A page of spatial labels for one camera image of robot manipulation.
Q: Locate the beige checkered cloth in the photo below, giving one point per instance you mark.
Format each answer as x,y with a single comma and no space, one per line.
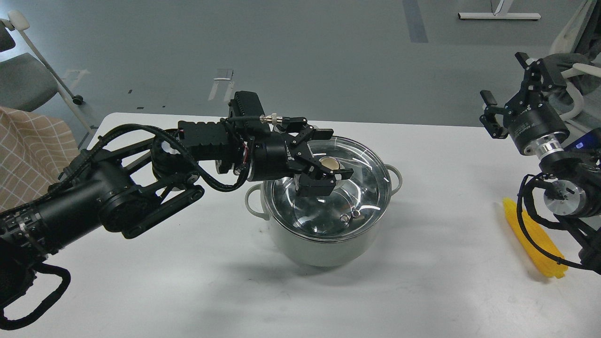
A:
34,150

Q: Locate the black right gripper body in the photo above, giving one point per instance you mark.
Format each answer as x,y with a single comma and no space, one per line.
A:
529,125

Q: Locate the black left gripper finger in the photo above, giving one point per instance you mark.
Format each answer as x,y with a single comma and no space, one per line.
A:
315,181
296,132

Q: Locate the pale green steel pot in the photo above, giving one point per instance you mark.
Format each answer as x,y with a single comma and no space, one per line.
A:
305,251

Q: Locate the glass pot lid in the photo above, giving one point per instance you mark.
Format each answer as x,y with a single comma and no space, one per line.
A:
353,206

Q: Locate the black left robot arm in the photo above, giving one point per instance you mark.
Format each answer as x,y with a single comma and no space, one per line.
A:
136,176

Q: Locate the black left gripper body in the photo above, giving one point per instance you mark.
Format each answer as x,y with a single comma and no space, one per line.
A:
273,157

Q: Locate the white desk leg base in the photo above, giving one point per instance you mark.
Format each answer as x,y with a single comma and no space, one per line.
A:
501,13

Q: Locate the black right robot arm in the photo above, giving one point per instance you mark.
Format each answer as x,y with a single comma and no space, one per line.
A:
567,189

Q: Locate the grey white chair right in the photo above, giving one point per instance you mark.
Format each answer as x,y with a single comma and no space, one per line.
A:
576,52

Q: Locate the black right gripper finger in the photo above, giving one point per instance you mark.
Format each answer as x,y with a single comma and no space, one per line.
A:
540,78
488,118

